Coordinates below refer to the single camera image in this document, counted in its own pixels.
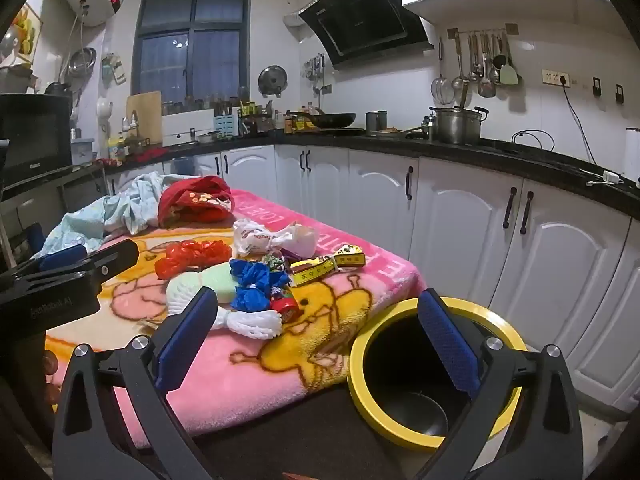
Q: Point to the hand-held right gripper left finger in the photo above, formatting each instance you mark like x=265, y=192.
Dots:
x=185, y=340

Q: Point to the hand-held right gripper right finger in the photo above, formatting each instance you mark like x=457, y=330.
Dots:
x=450, y=340

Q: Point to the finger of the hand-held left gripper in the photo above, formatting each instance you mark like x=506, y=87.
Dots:
x=117, y=257
x=62, y=257

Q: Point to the green bow-shaped sponge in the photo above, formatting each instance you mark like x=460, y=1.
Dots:
x=215, y=282

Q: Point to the white foam net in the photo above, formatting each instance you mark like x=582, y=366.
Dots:
x=250, y=325

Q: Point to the red plastic wrapper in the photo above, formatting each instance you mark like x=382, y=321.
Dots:
x=190, y=255

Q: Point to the yellow-rimmed black bin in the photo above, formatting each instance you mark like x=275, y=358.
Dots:
x=360, y=360

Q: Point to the blue wrapper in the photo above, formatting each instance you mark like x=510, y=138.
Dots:
x=255, y=275

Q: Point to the red snack wrapper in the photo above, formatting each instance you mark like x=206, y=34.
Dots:
x=285, y=307

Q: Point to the dark purple candy wrapper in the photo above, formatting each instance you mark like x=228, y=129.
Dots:
x=278, y=290

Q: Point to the dark green candy wrapper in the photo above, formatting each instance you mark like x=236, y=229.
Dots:
x=272, y=262

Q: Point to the white printed plastic wrapper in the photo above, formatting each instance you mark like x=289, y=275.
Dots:
x=260, y=237

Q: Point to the small yellow box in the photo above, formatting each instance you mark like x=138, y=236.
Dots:
x=350, y=260

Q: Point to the long yellow box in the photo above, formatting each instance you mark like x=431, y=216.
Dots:
x=310, y=275

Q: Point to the light blue cloth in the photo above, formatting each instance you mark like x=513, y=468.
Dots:
x=130, y=205

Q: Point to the red embroidered cloth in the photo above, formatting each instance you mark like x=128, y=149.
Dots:
x=190, y=195

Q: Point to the red dishcloth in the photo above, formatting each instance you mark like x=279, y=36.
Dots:
x=145, y=155

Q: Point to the light blue plastic container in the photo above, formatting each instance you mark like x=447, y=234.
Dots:
x=82, y=150

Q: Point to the white lower cabinets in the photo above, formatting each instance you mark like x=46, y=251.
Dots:
x=450, y=220

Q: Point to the pink printed blanket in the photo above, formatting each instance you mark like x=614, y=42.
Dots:
x=310, y=360

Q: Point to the black microwave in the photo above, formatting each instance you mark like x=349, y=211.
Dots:
x=35, y=132

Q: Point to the steel faucet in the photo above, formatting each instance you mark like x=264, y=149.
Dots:
x=131, y=125

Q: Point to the wooden cutting board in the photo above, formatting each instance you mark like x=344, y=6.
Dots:
x=145, y=117

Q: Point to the white hanging scoop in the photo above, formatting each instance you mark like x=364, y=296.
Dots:
x=104, y=110

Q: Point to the blue knife rack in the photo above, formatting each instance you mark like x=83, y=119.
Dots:
x=226, y=125

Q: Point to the row of glass jars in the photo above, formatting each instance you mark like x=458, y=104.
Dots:
x=200, y=105

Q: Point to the hanging dish brushes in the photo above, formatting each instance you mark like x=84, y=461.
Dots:
x=114, y=70

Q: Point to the hanging steel bowl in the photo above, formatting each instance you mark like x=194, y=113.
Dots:
x=81, y=62

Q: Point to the dark framed window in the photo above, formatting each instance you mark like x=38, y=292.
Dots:
x=165, y=60

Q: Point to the black countertop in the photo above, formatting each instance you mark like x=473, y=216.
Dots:
x=550, y=162

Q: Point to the steel stockpot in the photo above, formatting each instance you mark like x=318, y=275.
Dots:
x=457, y=127

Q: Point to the group of seasoning bottles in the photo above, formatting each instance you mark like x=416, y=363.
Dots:
x=295, y=121

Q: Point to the white charger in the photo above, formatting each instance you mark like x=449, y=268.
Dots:
x=610, y=177

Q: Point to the steel mug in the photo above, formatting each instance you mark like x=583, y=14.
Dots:
x=376, y=122

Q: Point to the steel pot lid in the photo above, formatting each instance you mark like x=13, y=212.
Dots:
x=272, y=80

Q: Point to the black wok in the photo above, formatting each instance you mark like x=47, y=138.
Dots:
x=335, y=120

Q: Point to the row of hanging kitchen utensils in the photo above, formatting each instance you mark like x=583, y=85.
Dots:
x=485, y=67

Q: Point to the black range hood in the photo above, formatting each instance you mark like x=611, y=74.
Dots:
x=365, y=20

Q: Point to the wall picture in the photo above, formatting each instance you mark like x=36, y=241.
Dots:
x=25, y=30

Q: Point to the wall knife holder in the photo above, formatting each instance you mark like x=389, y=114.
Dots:
x=317, y=72

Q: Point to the wall socket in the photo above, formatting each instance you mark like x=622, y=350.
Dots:
x=552, y=77

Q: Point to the black wall hook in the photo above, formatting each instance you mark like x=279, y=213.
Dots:
x=620, y=94
x=596, y=86

